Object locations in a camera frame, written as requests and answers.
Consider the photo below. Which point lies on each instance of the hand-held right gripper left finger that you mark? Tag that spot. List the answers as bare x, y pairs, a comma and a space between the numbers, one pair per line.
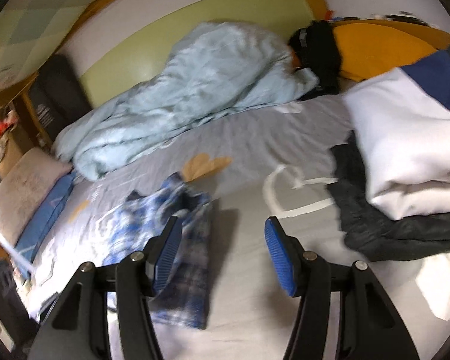
168, 255

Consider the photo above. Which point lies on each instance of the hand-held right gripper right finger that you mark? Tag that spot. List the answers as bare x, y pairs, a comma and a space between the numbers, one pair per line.
281, 258

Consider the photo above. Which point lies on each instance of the blue plaid shirt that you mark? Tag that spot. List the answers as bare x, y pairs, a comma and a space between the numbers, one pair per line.
195, 240

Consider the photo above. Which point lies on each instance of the dark folded clothes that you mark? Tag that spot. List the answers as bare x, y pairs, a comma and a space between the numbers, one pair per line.
360, 210

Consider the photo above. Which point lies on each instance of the grey printed bed sheet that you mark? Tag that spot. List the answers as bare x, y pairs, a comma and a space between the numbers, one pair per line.
247, 150

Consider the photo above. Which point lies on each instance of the blue pillow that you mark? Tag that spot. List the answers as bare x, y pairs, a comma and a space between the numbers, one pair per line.
48, 217

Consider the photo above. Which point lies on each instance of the beige pillow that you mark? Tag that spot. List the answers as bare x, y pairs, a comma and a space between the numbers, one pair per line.
22, 187

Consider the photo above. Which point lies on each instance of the white desk lamp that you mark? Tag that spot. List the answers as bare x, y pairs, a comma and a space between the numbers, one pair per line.
7, 248

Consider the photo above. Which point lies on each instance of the white cloth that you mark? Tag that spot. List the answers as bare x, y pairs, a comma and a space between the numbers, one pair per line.
442, 285

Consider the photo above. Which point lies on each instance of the white folded sweatshirt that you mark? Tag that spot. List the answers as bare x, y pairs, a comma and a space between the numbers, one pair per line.
405, 138

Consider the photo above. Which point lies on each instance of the light blue duvet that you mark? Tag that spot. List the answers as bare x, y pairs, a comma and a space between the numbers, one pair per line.
191, 82

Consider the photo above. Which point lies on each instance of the black hanging garment bag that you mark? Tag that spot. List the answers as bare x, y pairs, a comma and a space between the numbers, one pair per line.
56, 93

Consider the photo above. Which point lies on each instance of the black garment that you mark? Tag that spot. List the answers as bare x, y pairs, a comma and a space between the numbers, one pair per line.
318, 52

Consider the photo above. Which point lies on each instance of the red decoration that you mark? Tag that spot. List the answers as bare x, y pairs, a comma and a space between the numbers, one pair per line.
0, 125

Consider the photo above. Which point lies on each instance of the navy folded garment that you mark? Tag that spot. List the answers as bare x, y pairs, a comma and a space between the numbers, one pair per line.
442, 78

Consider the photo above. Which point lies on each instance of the pale checkered canopy cloth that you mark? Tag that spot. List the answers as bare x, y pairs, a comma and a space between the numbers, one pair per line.
41, 7

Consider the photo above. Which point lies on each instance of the wooden bed frame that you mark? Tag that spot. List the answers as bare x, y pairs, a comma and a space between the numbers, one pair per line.
378, 45

